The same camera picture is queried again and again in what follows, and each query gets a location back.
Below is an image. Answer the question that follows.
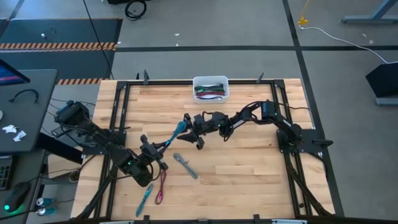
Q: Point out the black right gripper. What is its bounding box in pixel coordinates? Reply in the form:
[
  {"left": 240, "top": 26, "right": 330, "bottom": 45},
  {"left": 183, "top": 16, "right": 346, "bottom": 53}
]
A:
[{"left": 176, "top": 111, "right": 220, "bottom": 151}]

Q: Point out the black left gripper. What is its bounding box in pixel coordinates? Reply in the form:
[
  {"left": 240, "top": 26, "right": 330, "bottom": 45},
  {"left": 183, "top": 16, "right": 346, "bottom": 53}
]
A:
[{"left": 139, "top": 134, "right": 173, "bottom": 171}]

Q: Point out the teal braided USB-C cable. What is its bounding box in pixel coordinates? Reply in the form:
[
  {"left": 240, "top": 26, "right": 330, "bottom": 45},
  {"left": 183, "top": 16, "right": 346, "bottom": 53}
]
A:
[{"left": 164, "top": 120, "right": 188, "bottom": 147}]

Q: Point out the grey braided USB-C cable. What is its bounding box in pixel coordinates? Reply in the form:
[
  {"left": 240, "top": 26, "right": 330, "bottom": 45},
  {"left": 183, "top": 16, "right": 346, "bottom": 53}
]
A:
[{"left": 172, "top": 152, "right": 199, "bottom": 180}]

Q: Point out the magenta USB-C cable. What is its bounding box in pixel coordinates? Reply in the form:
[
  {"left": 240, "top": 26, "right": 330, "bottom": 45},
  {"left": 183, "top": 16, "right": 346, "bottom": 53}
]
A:
[{"left": 154, "top": 169, "right": 168, "bottom": 205}]

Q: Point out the light blue pen bottom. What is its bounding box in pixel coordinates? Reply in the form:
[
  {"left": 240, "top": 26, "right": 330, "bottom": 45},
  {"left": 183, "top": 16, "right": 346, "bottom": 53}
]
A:
[{"left": 135, "top": 183, "right": 154, "bottom": 218}]

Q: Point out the white plastic bin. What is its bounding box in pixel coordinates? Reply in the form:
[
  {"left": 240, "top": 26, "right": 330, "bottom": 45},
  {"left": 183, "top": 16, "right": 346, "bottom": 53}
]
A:
[{"left": 192, "top": 75, "right": 231, "bottom": 105}]

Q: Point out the blue drink can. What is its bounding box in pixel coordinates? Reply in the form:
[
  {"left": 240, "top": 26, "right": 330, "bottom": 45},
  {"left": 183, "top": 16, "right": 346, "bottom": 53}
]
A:
[
  {"left": 37, "top": 207, "right": 57, "bottom": 217},
  {"left": 36, "top": 197, "right": 57, "bottom": 207}
]

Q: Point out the dark low desk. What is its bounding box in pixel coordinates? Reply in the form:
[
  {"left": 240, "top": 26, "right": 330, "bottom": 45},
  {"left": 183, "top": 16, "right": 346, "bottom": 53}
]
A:
[{"left": 0, "top": 149, "right": 48, "bottom": 224}]

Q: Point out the grey side desk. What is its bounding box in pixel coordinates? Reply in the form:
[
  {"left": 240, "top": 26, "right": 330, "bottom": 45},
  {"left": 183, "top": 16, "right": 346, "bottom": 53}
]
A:
[{"left": 0, "top": 68, "right": 58, "bottom": 153}]

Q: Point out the black hazard-striped floor mat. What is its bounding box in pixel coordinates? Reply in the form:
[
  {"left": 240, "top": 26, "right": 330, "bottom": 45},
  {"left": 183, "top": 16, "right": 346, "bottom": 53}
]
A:
[{"left": 0, "top": 17, "right": 124, "bottom": 86}]

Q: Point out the black computer mouse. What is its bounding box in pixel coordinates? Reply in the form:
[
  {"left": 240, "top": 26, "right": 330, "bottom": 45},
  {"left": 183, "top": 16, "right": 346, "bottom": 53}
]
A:
[{"left": 2, "top": 182, "right": 31, "bottom": 214}]

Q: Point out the black keyboard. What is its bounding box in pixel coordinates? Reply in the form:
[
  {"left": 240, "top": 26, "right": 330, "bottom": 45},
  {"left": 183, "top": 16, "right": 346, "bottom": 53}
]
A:
[{"left": 0, "top": 155, "right": 13, "bottom": 191}]

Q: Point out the computer monitor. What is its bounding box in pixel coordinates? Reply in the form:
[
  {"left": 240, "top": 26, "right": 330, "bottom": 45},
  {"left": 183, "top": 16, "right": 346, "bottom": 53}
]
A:
[{"left": 0, "top": 58, "right": 31, "bottom": 87}]

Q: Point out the black floor stand base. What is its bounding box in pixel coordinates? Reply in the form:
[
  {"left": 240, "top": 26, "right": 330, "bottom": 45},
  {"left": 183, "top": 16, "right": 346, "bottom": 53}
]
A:
[{"left": 365, "top": 62, "right": 398, "bottom": 106}]

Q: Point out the blue-grey table leg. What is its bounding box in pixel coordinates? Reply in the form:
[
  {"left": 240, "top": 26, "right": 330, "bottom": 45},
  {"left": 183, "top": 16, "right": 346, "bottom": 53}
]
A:
[{"left": 341, "top": 0, "right": 398, "bottom": 26}]

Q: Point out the black aluminium table frame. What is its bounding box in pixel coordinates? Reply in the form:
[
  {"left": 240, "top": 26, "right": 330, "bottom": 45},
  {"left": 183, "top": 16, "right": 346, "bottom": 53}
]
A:
[{"left": 76, "top": 70, "right": 336, "bottom": 224}]

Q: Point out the coiled black cable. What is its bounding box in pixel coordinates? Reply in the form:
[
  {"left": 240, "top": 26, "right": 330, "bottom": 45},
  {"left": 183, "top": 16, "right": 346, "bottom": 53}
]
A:
[{"left": 124, "top": 0, "right": 148, "bottom": 22}]

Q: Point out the long black floor cable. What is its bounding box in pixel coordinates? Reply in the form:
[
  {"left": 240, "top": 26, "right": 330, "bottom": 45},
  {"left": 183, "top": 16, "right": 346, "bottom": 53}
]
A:
[{"left": 82, "top": 0, "right": 115, "bottom": 80}]

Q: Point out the short black cable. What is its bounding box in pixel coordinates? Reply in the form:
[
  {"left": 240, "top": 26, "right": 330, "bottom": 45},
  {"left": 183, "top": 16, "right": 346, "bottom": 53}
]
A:
[{"left": 8, "top": 88, "right": 40, "bottom": 105}]

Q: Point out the yellow plug and cord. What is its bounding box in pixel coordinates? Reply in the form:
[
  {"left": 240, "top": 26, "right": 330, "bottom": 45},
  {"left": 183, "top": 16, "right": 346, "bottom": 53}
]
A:
[{"left": 297, "top": 0, "right": 312, "bottom": 27}]

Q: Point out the white floor cable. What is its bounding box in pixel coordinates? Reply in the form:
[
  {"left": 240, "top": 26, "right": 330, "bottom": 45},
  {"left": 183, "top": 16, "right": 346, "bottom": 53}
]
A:
[{"left": 300, "top": 26, "right": 398, "bottom": 65}]

